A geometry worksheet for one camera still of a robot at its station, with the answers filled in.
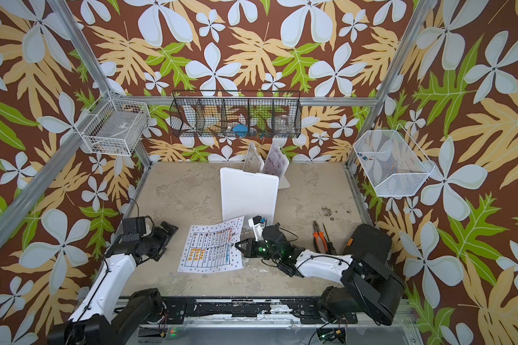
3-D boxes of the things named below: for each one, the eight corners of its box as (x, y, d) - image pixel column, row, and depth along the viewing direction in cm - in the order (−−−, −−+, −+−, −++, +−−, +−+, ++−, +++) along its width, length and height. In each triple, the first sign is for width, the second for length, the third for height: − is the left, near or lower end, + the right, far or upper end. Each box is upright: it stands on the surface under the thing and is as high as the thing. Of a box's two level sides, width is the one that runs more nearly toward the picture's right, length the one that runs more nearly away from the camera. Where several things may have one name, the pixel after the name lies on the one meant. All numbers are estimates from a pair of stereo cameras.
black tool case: (343, 253, 90) (348, 247, 85) (345, 227, 98) (350, 220, 92) (385, 266, 86) (393, 260, 81) (384, 237, 94) (391, 230, 89)
